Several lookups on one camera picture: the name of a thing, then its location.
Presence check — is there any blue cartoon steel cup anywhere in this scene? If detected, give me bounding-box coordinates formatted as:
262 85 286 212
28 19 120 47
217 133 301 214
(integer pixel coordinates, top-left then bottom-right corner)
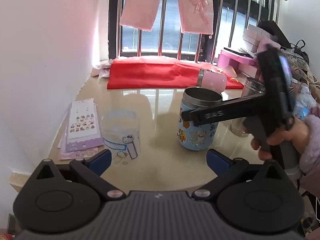
177 87 222 151

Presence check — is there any clear hello kitty cup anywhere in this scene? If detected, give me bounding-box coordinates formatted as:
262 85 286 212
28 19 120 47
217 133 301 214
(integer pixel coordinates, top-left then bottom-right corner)
101 109 140 166

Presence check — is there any pink steel cup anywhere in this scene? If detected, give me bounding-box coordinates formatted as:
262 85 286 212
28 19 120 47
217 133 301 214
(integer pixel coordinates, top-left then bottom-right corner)
197 69 227 93

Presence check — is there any person's right hand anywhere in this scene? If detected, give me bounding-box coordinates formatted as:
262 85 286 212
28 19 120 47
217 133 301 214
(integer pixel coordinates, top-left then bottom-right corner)
251 118 310 161

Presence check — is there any tall stainless steel tumbler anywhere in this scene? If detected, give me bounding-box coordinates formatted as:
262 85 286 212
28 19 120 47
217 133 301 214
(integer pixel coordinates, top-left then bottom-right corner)
229 77 265 138

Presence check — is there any sticker sheet stack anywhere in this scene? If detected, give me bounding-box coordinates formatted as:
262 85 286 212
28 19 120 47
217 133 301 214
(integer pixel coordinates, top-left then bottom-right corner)
58 98 103 160

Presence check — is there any black laptop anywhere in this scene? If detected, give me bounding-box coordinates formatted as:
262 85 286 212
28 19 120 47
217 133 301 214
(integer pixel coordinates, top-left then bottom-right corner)
223 47 249 57

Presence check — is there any pink desk riser shelf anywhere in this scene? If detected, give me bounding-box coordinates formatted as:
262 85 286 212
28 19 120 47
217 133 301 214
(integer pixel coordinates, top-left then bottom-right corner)
216 49 255 68

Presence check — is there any pink fuzzy right sleeve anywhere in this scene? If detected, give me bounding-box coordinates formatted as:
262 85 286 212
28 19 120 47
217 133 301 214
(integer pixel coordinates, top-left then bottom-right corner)
299 106 319 198

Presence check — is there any pink cushion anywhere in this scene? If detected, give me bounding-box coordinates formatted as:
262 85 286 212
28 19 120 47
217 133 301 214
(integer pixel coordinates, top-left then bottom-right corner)
257 36 281 54

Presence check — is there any black bag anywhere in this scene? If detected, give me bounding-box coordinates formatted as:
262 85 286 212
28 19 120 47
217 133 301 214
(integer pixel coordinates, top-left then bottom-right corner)
257 21 310 64

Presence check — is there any red flag cloth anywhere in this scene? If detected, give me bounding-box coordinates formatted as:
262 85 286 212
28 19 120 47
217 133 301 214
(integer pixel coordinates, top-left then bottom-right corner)
107 57 245 91

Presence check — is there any right pink embroidered hanging towel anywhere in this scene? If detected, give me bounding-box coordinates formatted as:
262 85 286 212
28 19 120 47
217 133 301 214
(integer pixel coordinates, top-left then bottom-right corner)
178 0 214 35

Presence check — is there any left pink hanging towel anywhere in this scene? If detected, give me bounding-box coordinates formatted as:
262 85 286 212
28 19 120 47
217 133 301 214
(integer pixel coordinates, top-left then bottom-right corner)
120 0 160 31

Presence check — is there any metal window guard rail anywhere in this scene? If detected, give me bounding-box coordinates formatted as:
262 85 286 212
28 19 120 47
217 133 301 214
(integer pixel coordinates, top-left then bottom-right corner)
108 0 283 62

